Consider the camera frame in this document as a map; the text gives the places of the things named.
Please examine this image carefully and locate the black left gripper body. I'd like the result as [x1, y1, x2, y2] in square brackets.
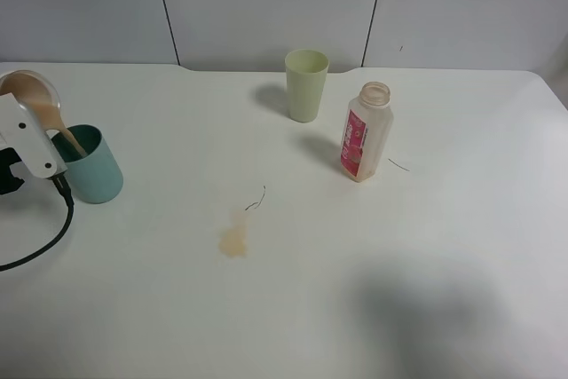
[0, 148, 25, 195]

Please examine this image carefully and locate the clear cup with blue sleeve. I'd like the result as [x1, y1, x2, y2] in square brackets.
[1, 70, 65, 131]

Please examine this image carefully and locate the plastic bottle with pink label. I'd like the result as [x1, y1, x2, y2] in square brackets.
[340, 82, 394, 182]

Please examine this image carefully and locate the teal plastic cup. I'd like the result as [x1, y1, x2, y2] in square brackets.
[51, 124, 123, 204]

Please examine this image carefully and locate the pale yellow plastic cup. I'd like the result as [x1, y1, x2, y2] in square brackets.
[285, 49, 329, 122]

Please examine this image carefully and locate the curly black thread on table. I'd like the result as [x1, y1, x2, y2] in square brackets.
[245, 186, 266, 211]

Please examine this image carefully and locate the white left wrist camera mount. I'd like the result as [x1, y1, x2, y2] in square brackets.
[1, 93, 67, 178]

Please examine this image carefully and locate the black braided left camera cable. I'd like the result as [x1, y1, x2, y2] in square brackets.
[0, 174, 75, 272]

